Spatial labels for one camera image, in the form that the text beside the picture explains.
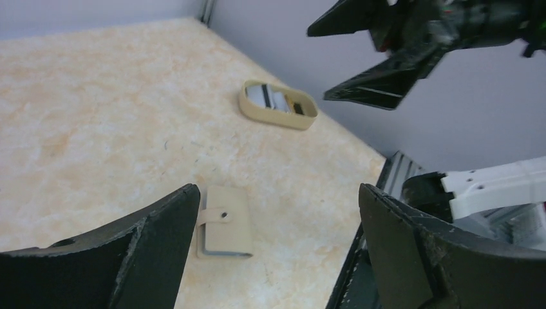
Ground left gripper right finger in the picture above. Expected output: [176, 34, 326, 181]
[359, 183, 545, 308]

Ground beige oval tray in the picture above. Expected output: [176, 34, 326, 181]
[238, 80, 319, 131]

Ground clear plastic card holder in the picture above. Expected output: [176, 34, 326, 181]
[196, 185, 253, 259]

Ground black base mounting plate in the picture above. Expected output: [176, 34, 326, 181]
[325, 226, 382, 309]

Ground striped cards in tray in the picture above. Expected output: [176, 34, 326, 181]
[245, 84, 304, 115]

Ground aluminium frame rail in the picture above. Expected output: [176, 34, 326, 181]
[377, 151, 427, 201]

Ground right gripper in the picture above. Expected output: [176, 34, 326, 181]
[306, 0, 545, 110]

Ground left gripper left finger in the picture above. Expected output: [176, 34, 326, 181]
[1, 183, 200, 308]

